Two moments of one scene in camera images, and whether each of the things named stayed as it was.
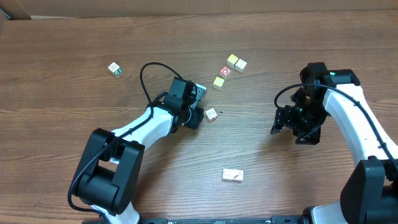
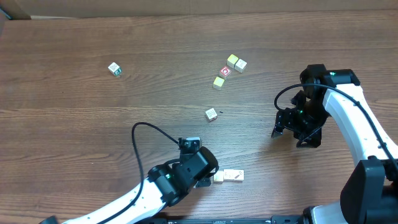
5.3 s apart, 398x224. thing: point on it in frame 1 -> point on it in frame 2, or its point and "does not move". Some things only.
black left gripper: (197, 121) -> (207, 180)
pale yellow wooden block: (218, 83) does not move
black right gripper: (286, 121) does not move
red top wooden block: (225, 73) does not move
